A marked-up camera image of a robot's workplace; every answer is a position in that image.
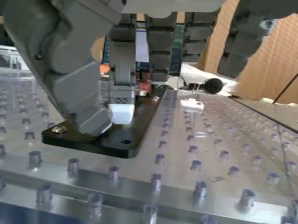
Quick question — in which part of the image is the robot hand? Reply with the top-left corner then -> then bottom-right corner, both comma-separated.
0,0 -> 298,138

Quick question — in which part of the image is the larger metal nut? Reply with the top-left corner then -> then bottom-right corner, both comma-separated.
50,125 -> 69,135

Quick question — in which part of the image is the black plate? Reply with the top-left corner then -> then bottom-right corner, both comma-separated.
39,84 -> 170,160

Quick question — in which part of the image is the small square metal plate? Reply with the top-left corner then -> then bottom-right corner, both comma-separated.
179,97 -> 206,113

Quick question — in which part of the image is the clear box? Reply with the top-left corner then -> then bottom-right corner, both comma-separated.
0,71 -> 298,224

